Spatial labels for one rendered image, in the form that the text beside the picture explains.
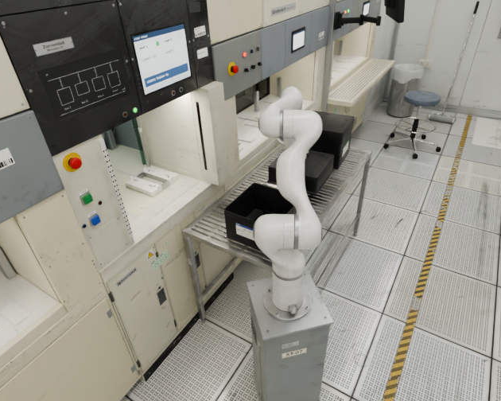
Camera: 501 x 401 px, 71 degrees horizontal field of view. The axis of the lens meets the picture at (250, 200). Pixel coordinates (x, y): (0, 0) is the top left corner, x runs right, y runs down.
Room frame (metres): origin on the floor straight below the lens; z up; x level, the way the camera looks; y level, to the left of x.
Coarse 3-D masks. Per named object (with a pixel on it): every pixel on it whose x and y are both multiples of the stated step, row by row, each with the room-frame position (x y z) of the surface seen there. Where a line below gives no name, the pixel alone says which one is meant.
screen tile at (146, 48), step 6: (150, 42) 1.45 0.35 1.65; (138, 48) 1.39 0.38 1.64; (144, 48) 1.42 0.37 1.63; (150, 48) 1.44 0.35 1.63; (156, 48) 1.47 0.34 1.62; (144, 54) 1.41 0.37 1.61; (162, 54) 1.49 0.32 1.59; (150, 60) 1.43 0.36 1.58; (156, 60) 1.46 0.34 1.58; (162, 60) 1.49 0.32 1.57; (144, 66) 1.40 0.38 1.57; (150, 66) 1.43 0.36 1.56; (156, 66) 1.45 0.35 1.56; (162, 66) 1.48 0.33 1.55; (144, 72) 1.40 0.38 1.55; (150, 72) 1.42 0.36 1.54
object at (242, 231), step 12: (252, 192) 1.53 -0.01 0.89; (264, 192) 1.51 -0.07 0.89; (276, 192) 1.47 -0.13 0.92; (240, 204) 1.43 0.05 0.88; (252, 204) 1.52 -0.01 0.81; (264, 204) 1.51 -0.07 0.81; (276, 204) 1.47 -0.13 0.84; (288, 204) 1.43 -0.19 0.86; (228, 216) 1.31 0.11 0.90; (240, 216) 1.27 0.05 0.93; (252, 216) 1.47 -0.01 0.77; (228, 228) 1.31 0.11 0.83; (240, 228) 1.27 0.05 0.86; (252, 228) 1.23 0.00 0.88; (240, 240) 1.27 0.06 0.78; (252, 240) 1.23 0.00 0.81
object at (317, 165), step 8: (312, 152) 1.82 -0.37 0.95; (320, 152) 1.81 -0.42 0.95; (312, 160) 1.72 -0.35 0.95; (320, 160) 1.72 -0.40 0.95; (328, 160) 1.71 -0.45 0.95; (272, 168) 1.66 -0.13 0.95; (312, 168) 1.63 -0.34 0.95; (320, 168) 1.63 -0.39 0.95; (328, 168) 1.69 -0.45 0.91; (272, 176) 1.66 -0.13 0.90; (312, 176) 1.55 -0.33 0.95; (320, 176) 1.58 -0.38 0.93; (328, 176) 1.70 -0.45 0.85; (312, 184) 1.54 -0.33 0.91; (320, 184) 1.59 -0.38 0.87; (312, 192) 1.54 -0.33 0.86
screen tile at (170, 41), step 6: (174, 36) 1.56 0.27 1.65; (168, 42) 1.52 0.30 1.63; (174, 42) 1.56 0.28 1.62; (180, 42) 1.58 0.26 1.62; (168, 48) 1.52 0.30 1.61; (180, 48) 1.58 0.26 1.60; (174, 54) 1.55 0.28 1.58; (180, 54) 1.57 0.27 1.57; (168, 60) 1.51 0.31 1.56; (174, 60) 1.54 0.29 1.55; (180, 60) 1.57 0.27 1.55; (168, 66) 1.51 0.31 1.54
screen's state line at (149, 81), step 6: (180, 66) 1.56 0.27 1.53; (186, 66) 1.60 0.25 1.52; (162, 72) 1.48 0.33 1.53; (168, 72) 1.50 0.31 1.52; (174, 72) 1.53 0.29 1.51; (180, 72) 1.56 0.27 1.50; (150, 78) 1.42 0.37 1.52; (156, 78) 1.44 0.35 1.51; (162, 78) 1.47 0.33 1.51; (168, 78) 1.50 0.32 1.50; (150, 84) 1.41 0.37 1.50
